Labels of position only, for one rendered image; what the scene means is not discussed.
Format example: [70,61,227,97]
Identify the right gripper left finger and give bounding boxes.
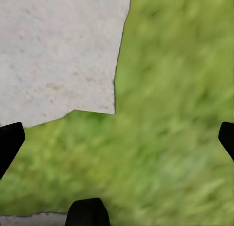
[0,122,25,180]

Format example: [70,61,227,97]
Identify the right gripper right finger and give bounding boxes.
[218,121,234,161]

